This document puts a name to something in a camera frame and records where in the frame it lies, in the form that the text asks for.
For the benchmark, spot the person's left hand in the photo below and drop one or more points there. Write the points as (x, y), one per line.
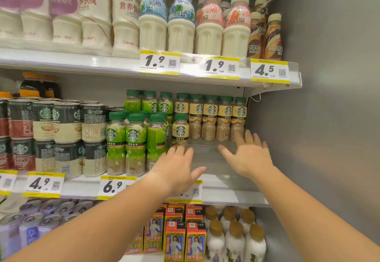
(173, 171)

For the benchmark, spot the person's right hand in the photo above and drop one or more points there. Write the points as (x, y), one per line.
(252, 161)

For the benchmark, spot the person's left thumb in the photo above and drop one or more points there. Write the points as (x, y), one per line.
(198, 172)

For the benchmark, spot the person's right middle finger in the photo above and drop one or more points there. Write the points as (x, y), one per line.
(249, 137)

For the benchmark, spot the person's right little finger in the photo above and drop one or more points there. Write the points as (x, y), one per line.
(264, 146)

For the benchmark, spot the person's right thumb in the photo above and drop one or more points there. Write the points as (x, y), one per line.
(226, 153)

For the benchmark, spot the person's left forearm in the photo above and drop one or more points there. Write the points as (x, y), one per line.
(95, 226)

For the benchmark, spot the person's right forearm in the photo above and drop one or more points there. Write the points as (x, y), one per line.
(308, 220)

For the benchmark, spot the yellow white price tag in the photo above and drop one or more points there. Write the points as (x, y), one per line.
(269, 71)
(159, 62)
(219, 67)
(194, 193)
(115, 187)
(44, 184)
(7, 182)

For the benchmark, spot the white metal shelf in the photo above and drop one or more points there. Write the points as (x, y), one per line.
(228, 187)
(89, 64)

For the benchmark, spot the row of tan coffee bottles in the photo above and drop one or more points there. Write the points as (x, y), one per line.
(210, 116)

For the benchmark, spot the group of red drink cartons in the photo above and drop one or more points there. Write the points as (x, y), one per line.
(175, 235)

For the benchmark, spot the group of green coffee bottles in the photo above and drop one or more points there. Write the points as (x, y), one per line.
(135, 140)

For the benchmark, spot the group of white gold-capped bottles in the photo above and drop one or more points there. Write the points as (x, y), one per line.
(234, 238)

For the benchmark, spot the brown coffee drink bottle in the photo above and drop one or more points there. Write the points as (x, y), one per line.
(261, 6)
(272, 42)
(254, 39)

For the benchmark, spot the small white bottle pink label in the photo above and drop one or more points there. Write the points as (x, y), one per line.
(209, 30)
(236, 33)

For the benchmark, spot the small white bottle blue label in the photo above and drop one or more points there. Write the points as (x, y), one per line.
(181, 27)
(153, 24)

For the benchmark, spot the stack of coffee cans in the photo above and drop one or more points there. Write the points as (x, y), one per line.
(59, 134)

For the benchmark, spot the white bottle gold label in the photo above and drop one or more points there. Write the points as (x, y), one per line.
(126, 18)
(95, 15)

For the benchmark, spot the dark bottle orange cap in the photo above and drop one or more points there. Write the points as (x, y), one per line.
(51, 88)
(31, 86)

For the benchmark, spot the group of purple silver cans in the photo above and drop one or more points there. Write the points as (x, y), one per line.
(32, 223)

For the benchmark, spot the white bottle purple label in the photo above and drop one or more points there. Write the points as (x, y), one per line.
(34, 12)
(65, 15)
(7, 15)

